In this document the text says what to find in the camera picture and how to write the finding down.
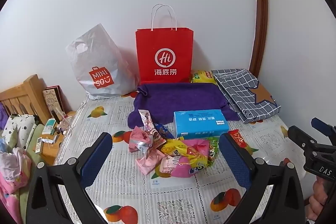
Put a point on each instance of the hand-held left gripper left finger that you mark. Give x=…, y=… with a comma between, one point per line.
x=97, y=158

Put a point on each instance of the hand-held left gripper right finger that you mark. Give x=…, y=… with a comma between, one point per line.
x=236, y=161

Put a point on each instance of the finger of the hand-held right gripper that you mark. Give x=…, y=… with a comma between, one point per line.
x=302, y=140
x=324, y=128

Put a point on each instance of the green snack packet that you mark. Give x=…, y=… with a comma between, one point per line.
x=213, y=151

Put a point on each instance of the pink yellow snack bag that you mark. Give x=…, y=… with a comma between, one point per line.
x=194, y=153

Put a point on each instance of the pink cartoon snack packet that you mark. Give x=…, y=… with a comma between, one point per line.
x=147, y=119

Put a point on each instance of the yellow snack packet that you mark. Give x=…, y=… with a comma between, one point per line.
x=170, y=146

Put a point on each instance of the dark blue snack packet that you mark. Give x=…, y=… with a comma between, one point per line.
x=162, y=130

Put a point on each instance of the person's right hand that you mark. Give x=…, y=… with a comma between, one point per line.
x=315, y=207

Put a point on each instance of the red snack packet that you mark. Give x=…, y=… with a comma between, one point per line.
x=237, y=138

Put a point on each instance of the wooden bedside table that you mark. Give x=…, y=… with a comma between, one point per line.
x=51, y=150

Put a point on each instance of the blue tissue box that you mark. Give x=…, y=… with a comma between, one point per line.
x=199, y=124

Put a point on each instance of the white remote control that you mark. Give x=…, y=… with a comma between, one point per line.
x=38, y=145

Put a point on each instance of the small pink white snack packet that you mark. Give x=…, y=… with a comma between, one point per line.
x=168, y=166

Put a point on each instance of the grey checked cloth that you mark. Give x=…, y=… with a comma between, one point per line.
x=241, y=92

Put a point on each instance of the brown patterned book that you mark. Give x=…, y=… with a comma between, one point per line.
x=52, y=100

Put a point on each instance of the white floral pillow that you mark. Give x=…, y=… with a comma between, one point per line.
x=19, y=129

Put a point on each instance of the purple towel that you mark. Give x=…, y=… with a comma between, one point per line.
x=178, y=98

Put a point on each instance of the pink printed cloth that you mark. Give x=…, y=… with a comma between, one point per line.
x=11, y=174

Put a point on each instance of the yellow potato chip bag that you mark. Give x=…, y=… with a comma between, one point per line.
x=202, y=77

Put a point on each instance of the wooden headboard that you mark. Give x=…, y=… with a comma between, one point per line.
x=23, y=98

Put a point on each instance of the white plastic bag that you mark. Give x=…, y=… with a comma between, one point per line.
x=99, y=61

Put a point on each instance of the red paper bag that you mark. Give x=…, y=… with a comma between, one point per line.
x=165, y=40

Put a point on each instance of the brown wooden door frame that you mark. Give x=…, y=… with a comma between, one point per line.
x=261, y=16

